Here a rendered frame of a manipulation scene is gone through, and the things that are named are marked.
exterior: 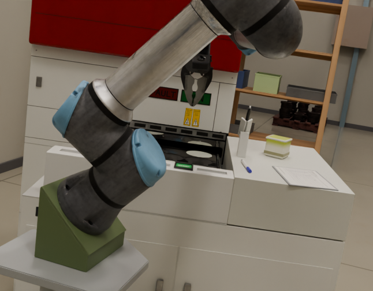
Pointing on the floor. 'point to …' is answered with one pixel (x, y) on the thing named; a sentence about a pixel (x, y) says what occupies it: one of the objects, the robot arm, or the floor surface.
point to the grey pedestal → (97, 280)
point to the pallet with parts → (301, 119)
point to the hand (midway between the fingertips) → (192, 102)
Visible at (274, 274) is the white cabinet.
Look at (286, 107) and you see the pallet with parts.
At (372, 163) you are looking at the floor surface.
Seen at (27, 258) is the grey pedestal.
